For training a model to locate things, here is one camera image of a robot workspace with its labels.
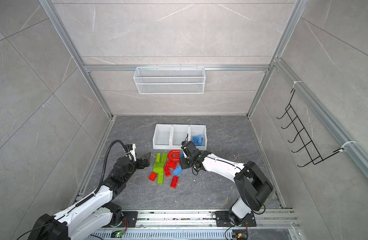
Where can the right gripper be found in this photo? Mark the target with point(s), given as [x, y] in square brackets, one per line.
[183, 164]

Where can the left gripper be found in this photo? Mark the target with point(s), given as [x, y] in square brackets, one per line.
[146, 161]

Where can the red brick bottom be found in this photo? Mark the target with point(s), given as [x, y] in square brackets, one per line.
[174, 182]

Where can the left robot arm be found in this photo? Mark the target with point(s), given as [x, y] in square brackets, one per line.
[97, 209]

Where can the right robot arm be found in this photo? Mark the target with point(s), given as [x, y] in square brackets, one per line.
[252, 184]

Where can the green brick middle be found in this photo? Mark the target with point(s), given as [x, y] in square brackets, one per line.
[159, 165]

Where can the small red square brick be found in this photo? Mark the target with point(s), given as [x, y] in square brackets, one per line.
[153, 176]

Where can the green brick top left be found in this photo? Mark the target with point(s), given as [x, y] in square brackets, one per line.
[158, 158]

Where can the red curved arch piece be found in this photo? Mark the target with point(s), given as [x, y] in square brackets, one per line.
[174, 156]

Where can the green studded brick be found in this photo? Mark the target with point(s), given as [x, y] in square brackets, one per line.
[159, 170]

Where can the red brick under arch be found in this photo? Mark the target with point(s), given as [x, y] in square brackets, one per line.
[171, 165]

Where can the green brick bottom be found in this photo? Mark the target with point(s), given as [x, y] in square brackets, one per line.
[160, 178]

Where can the green brick top right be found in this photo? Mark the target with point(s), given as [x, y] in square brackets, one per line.
[164, 158]

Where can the right white bin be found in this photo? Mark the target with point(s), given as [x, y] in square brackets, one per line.
[195, 130]

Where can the white bin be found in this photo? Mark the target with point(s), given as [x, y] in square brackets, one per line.
[178, 134]
[195, 130]
[162, 137]

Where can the middle white bin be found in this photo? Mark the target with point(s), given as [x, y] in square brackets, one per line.
[178, 134]

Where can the red brick centre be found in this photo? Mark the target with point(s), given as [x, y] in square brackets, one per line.
[167, 171]

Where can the left white bin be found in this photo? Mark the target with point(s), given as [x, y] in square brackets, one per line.
[162, 137]

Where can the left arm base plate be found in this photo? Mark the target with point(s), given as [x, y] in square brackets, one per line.
[123, 219]

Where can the aluminium front rail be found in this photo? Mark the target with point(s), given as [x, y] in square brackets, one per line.
[197, 224]

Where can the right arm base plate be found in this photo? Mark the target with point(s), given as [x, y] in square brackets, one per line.
[228, 219]

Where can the white wire mesh basket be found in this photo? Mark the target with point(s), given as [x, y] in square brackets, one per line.
[170, 80]

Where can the black wire hook rack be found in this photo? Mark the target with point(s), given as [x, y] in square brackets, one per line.
[302, 135]

